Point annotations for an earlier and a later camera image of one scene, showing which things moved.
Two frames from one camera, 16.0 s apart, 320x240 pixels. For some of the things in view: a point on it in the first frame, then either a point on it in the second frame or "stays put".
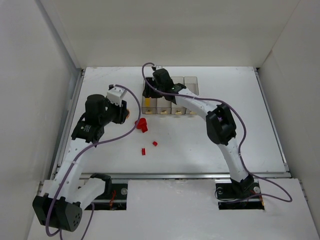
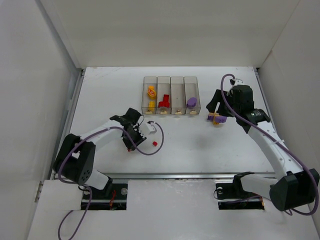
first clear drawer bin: x=149 y=105 stays put
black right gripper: x=149 y=89 to x=219 y=104
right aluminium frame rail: x=272 y=119 stays put
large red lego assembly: x=142 y=124 to x=165 y=103
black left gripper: x=122 y=113 to x=133 y=138
